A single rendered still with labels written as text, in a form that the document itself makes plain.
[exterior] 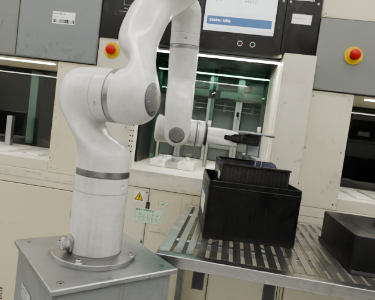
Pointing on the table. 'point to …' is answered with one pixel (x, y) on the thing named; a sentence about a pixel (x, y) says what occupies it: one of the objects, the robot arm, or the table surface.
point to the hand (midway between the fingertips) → (252, 140)
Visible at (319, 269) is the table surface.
